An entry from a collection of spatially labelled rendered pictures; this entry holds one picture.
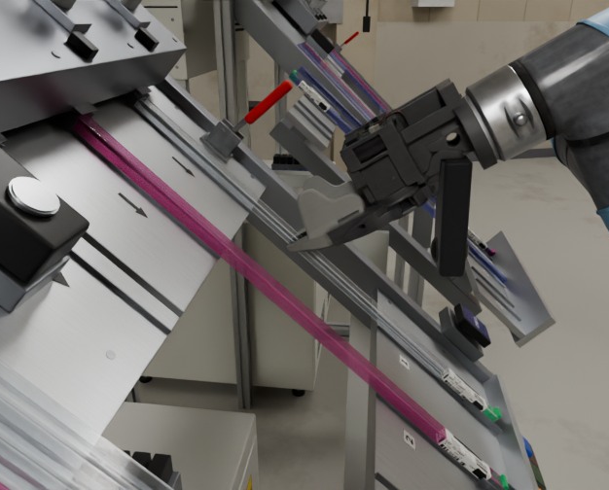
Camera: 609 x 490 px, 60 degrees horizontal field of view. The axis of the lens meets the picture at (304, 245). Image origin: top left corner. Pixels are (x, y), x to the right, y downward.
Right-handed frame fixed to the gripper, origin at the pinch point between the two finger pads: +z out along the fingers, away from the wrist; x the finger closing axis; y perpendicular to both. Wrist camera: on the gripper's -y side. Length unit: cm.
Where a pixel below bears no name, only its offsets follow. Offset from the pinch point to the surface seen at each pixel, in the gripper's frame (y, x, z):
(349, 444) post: -53, -34, 27
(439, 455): -19.0, 12.9, -4.2
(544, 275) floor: -128, -192, -28
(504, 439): -29.5, 2.5, -7.9
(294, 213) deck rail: 1.5, -8.1, 1.7
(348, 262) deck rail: -6.9, -8.0, -0.8
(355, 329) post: -29.1, -34.0, 12.2
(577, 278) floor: -135, -190, -41
